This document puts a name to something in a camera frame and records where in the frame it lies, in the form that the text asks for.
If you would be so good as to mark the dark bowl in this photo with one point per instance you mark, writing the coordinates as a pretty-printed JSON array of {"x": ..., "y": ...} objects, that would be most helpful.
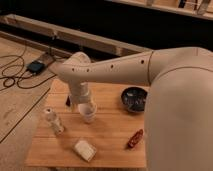
[{"x": 134, "y": 99}]

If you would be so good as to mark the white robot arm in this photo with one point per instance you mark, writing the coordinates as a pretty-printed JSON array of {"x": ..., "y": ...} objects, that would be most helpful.
[{"x": 178, "y": 118}]

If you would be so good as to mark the white wrapped block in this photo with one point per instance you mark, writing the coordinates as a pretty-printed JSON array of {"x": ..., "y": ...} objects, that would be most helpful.
[{"x": 85, "y": 150}]

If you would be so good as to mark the white paper cup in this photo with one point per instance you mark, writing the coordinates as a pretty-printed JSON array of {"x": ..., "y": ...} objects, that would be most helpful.
[{"x": 88, "y": 114}]

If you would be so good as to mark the wooden beam frame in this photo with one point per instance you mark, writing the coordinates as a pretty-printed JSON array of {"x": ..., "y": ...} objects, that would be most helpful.
[{"x": 80, "y": 38}]

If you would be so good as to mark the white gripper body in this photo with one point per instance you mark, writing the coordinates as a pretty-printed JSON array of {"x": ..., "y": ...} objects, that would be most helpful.
[{"x": 79, "y": 93}]

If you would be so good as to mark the blue power box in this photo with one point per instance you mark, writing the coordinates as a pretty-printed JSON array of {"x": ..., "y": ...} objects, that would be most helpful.
[{"x": 35, "y": 67}]

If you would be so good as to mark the wooden table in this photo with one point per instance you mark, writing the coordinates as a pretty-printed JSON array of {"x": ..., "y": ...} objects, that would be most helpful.
[{"x": 109, "y": 132}]

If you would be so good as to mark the red snack packet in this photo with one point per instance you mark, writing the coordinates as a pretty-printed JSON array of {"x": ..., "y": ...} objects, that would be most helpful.
[{"x": 135, "y": 139}]

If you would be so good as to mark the black phone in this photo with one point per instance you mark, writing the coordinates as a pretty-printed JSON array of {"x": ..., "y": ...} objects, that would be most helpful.
[{"x": 68, "y": 102}]

